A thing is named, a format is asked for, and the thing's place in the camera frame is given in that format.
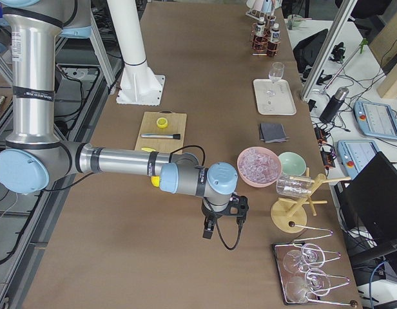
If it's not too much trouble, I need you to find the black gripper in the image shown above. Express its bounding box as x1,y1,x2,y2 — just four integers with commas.
201,193,248,239

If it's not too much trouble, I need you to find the copper wire bottle basket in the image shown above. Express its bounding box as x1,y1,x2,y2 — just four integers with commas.
249,17,280,57

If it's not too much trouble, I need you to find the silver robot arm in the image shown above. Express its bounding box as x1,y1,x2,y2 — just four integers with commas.
0,1,248,238

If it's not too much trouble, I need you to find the yellow lemon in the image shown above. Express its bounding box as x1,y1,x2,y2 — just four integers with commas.
150,176,160,187

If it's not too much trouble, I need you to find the pink bowl with ice cubes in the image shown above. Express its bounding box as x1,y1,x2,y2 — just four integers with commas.
237,147,282,188

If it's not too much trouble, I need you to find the wooden cup tree stand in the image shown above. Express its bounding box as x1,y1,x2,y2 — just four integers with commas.
271,167,351,233

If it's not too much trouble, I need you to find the clear glass jar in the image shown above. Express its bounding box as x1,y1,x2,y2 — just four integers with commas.
276,174,314,198

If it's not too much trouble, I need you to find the clear hanging wine glass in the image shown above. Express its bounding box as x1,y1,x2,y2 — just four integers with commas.
285,268,330,304
283,243,325,274

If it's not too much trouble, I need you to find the bamboo cutting board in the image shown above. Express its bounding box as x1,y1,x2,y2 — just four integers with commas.
135,111,187,153

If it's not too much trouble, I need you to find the mint green bowl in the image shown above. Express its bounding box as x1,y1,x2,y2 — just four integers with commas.
278,152,307,176

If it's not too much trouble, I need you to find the dark grey folded cloth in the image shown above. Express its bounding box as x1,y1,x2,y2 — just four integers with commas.
259,122,288,143

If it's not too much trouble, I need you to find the black mirrored tray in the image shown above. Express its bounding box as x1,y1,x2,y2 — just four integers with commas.
271,241,344,306

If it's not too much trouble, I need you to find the yellow lemon squeezer cup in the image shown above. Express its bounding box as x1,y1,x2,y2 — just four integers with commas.
156,117,169,129

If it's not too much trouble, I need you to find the white rectangular tray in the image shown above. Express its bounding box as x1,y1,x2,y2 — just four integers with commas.
253,79,296,116

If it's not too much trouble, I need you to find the blue teach pendant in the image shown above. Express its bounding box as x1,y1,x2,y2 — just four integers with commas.
353,100,397,140
336,140,380,179

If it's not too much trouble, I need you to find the clear wine glass upright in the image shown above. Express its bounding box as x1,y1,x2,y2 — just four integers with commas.
266,62,284,97

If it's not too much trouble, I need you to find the black laptop monitor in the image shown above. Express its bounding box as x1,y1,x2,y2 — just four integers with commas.
334,152,397,270

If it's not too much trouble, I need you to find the black thermos bottle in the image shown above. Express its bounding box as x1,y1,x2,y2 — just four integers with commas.
319,87,349,124

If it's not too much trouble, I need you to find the white rack with cups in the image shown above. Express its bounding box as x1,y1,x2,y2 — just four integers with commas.
245,0,281,20

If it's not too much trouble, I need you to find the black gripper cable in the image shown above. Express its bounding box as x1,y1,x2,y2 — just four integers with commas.
204,199,244,251

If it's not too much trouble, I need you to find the wire wine glass rack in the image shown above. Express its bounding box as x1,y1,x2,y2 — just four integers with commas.
288,221,358,308

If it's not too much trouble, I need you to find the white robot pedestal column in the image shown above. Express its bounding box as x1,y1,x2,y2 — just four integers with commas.
108,0,165,106

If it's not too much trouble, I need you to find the aluminium frame post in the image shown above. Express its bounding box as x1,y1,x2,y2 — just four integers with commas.
300,0,357,102

